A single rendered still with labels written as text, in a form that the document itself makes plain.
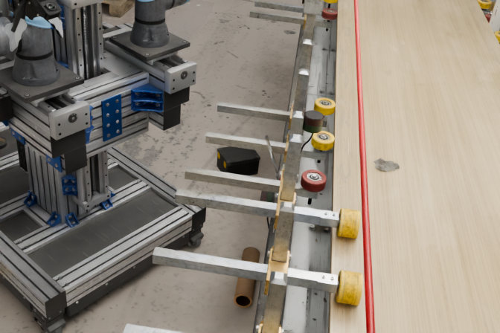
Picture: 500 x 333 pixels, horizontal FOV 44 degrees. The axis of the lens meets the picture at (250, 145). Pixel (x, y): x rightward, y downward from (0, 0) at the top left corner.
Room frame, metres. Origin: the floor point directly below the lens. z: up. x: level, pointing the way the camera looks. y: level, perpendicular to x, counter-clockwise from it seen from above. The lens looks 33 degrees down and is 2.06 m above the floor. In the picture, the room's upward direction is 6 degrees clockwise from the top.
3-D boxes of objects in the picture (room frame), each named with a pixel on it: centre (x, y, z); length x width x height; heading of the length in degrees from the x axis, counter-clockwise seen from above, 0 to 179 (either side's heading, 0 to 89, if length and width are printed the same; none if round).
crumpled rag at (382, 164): (1.74, -0.46, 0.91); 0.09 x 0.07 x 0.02; 79
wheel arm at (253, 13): (3.14, -0.14, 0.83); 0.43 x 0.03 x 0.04; 86
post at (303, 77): (1.92, -0.15, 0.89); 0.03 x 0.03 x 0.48; 86
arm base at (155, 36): (2.24, 0.43, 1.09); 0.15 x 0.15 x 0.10
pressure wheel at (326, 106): (2.13, -0.27, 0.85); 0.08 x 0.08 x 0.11
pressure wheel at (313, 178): (1.63, -0.21, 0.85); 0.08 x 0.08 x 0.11
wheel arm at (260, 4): (3.39, -0.16, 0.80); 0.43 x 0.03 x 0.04; 86
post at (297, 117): (1.67, -0.14, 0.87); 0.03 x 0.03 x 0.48; 86
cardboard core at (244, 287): (2.03, -0.05, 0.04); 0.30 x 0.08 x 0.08; 176
